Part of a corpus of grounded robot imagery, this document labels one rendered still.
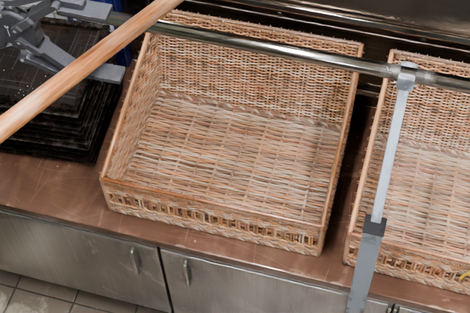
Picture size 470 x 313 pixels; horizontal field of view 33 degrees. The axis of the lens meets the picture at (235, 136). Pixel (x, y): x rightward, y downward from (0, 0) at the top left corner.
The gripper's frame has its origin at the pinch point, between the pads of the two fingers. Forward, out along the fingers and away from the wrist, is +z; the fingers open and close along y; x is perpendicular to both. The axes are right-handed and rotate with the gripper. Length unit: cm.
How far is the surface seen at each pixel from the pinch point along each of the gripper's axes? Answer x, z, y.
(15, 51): -44, -52, 65
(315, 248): -19, 32, 84
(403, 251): -18, 52, 75
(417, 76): -30, 46, 30
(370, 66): -31, 37, 30
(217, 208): -18, 8, 75
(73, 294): -16, -41, 147
